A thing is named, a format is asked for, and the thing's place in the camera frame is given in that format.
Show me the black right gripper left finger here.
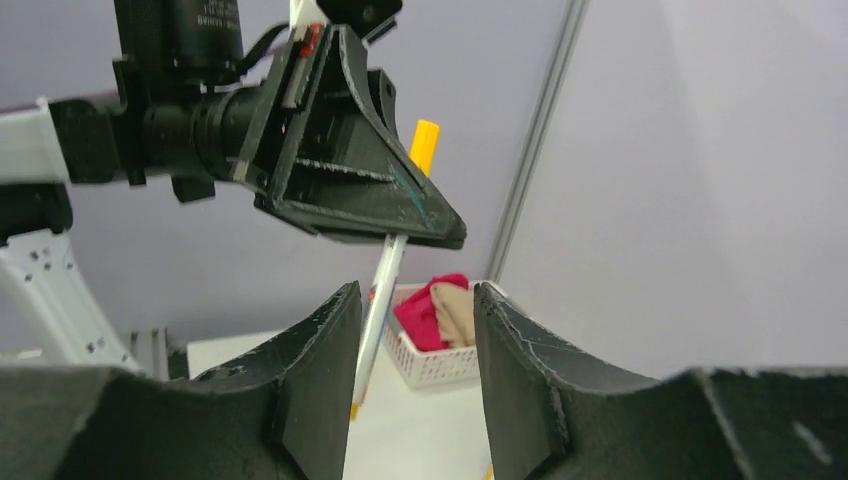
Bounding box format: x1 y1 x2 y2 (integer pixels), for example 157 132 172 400
1 282 362 479

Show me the yellow marker cap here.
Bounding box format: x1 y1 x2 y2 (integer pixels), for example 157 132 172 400
409 119 440 176

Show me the pink cloth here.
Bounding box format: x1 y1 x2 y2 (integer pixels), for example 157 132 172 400
393 273 471 352

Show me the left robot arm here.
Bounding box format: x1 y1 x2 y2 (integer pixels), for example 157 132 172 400
1 1 467 372

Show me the white plastic basket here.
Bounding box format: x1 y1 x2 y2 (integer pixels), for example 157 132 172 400
382 284 479 390

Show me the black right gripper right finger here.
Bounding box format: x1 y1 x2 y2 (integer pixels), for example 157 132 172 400
474 283 847 479

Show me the white orange marker pen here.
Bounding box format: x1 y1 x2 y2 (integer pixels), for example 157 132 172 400
350 235 407 420

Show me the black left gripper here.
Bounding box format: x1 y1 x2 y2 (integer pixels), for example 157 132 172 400
228 24 467 250

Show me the beige cloth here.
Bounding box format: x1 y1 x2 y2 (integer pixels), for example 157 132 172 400
430 282 476 348

